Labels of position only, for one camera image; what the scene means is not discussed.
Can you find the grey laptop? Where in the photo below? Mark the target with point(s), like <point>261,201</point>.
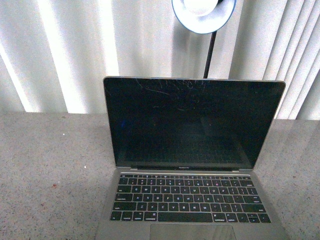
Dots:
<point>185,152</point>

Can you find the blue desk lamp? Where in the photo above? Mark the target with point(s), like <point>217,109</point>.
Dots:
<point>204,17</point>

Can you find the white pleated curtain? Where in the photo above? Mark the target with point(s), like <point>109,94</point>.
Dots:
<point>54,54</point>

